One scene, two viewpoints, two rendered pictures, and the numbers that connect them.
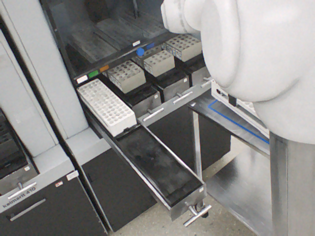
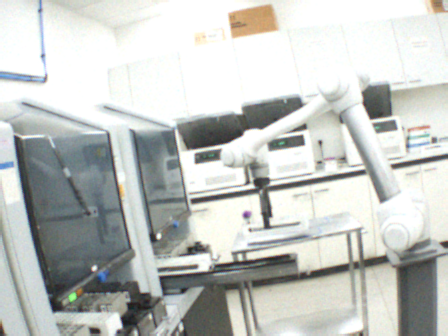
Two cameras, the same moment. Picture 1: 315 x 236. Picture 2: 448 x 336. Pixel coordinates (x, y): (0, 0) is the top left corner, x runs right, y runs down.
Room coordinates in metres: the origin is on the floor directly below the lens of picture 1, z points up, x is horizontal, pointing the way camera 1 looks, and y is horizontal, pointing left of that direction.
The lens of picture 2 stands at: (-0.50, 1.61, 1.30)
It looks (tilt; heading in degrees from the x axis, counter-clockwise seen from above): 3 degrees down; 307
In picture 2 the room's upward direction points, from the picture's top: 10 degrees counter-clockwise
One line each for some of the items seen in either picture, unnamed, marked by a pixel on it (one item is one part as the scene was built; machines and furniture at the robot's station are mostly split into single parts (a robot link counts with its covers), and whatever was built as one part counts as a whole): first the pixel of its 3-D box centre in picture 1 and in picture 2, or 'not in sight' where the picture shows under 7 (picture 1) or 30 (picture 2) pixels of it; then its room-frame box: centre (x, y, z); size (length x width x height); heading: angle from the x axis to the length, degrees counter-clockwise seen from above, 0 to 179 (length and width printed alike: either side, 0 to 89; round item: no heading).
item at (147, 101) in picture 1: (109, 72); not in sight; (1.25, 0.16, 0.78); 0.73 x 0.14 x 0.09; 27
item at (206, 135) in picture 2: not in sight; (214, 150); (2.35, -2.03, 1.22); 0.62 x 0.56 x 0.64; 115
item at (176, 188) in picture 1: (132, 141); (218, 275); (0.78, 0.09, 0.78); 0.73 x 0.14 x 0.09; 27
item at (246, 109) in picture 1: (250, 102); (275, 225); (0.75, -0.33, 0.88); 0.30 x 0.10 x 0.06; 24
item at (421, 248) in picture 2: not in sight; (414, 244); (0.09, -0.40, 0.73); 0.22 x 0.18 x 0.06; 117
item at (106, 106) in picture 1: (105, 106); (173, 267); (0.94, 0.17, 0.83); 0.30 x 0.10 x 0.06; 27
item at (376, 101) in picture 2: not in sight; (369, 122); (1.08, -2.68, 1.25); 0.62 x 0.56 x 0.69; 117
